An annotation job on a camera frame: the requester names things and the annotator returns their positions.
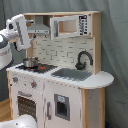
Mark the wooden toy kitchen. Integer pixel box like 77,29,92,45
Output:
7,11,114,128

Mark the white oven door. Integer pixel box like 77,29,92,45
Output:
11,86,43,126

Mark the left red stove knob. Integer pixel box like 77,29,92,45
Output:
13,77,18,83

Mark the grey range hood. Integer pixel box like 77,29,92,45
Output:
28,16,50,34

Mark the black toy stovetop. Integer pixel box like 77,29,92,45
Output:
18,63,55,73

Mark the right red stove knob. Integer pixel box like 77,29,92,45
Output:
31,81,37,88

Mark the white microwave door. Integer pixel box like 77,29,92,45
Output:
50,14,91,39

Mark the white cabinet door with dispenser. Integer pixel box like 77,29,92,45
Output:
45,82,82,128

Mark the silver toy pot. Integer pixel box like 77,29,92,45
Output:
23,57,39,68

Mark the red stove knob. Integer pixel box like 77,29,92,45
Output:
13,77,18,83
31,81,37,88

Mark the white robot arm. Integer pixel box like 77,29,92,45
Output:
0,14,32,70

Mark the grey backdrop curtain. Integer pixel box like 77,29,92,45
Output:
0,0,128,128

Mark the grey toy sink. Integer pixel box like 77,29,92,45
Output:
52,68,92,81

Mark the black toy faucet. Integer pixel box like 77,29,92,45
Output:
75,51,93,70

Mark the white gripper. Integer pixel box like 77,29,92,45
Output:
6,14,32,51

